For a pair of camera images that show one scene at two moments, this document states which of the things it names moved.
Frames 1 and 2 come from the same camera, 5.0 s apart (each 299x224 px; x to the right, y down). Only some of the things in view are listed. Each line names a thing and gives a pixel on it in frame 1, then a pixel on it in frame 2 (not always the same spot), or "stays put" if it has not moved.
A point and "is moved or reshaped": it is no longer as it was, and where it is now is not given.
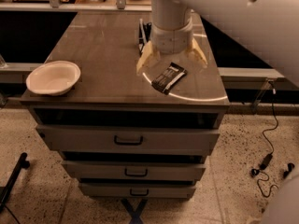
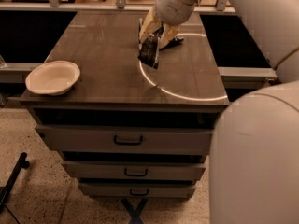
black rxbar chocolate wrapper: [169, 78] is moved or reshaped
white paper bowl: [53, 77] stays put
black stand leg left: [6, 190] stays put
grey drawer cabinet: [122, 133] stays put
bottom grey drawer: [138, 190] stays put
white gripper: [173, 41] -> [172, 8]
